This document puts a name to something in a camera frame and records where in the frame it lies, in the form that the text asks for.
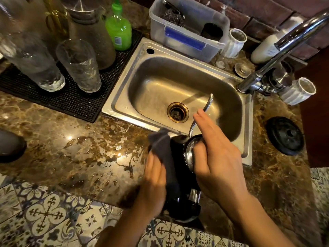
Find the person's left hand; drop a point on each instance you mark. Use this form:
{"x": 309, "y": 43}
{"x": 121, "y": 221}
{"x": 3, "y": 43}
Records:
{"x": 151, "y": 190}

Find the person's right hand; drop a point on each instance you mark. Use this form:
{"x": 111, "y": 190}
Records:
{"x": 221, "y": 167}

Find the person's right thumb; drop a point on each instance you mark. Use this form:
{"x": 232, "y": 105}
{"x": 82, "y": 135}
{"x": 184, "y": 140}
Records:
{"x": 200, "y": 163}

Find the person's left fingers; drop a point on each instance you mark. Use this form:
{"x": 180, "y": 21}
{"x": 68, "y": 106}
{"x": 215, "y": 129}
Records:
{"x": 154, "y": 165}

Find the dark grey cloth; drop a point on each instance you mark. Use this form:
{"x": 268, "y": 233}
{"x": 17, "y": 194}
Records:
{"x": 164, "y": 149}

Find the black gooseneck kettle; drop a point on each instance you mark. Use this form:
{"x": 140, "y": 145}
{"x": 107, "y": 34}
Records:
{"x": 185, "y": 185}

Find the person's right forearm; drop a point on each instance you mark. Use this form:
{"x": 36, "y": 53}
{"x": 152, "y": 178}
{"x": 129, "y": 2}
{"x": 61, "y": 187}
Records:
{"x": 257, "y": 223}

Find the person's left forearm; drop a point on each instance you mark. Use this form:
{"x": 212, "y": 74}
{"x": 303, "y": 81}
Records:
{"x": 126, "y": 228}

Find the brass sink drain strainer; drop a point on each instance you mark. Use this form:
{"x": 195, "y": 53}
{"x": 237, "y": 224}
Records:
{"x": 177, "y": 112}

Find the stainless steel sink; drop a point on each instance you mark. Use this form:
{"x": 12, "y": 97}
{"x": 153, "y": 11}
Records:
{"x": 154, "y": 87}

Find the black round kettle lid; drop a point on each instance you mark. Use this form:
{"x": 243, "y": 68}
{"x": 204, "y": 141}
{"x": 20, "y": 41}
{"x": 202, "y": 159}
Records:
{"x": 284, "y": 136}

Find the black rubber bar mat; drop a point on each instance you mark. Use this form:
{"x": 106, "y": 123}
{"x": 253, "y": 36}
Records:
{"x": 77, "y": 105}

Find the round metal sink plug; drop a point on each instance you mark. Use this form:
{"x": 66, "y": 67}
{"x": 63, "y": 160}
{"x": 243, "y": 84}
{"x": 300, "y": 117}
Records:
{"x": 242, "y": 70}

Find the small clear glass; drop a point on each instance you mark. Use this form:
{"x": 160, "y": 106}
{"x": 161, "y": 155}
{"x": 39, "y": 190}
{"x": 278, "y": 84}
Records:
{"x": 221, "y": 63}

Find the white ribbed cup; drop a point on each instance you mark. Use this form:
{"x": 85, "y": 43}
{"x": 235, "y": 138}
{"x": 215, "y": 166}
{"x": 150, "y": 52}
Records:
{"x": 234, "y": 43}
{"x": 295, "y": 92}

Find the clear plastic container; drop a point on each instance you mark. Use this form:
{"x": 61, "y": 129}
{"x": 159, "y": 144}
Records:
{"x": 185, "y": 41}

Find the textured drinking glass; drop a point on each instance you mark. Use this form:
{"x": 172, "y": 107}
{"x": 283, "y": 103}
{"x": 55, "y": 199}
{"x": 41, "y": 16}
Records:
{"x": 81, "y": 66}

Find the black round sponge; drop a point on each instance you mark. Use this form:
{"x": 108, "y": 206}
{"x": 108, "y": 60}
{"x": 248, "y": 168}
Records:
{"x": 212, "y": 32}

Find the glass carafe with dark lid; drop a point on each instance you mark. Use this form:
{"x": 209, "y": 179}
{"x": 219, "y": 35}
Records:
{"x": 100, "y": 43}

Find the white bottle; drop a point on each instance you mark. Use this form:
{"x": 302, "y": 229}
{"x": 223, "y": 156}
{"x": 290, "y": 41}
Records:
{"x": 267, "y": 46}

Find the green spray bottle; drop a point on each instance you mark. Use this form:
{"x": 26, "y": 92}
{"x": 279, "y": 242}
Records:
{"x": 118, "y": 30}

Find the dark round bowl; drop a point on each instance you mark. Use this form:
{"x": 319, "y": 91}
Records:
{"x": 10, "y": 146}

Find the steel wool scrubber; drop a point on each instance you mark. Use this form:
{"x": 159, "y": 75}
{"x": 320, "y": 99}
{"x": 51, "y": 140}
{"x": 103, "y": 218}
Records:
{"x": 172, "y": 17}

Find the chrome faucet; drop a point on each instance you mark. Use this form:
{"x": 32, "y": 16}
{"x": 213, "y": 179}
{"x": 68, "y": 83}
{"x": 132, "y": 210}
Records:
{"x": 290, "y": 41}

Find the large textured glass jug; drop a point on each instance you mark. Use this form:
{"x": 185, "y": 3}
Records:
{"x": 30, "y": 61}

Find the golden glass bottle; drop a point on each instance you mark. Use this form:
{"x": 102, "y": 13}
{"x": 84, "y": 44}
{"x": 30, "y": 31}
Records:
{"x": 55, "y": 17}

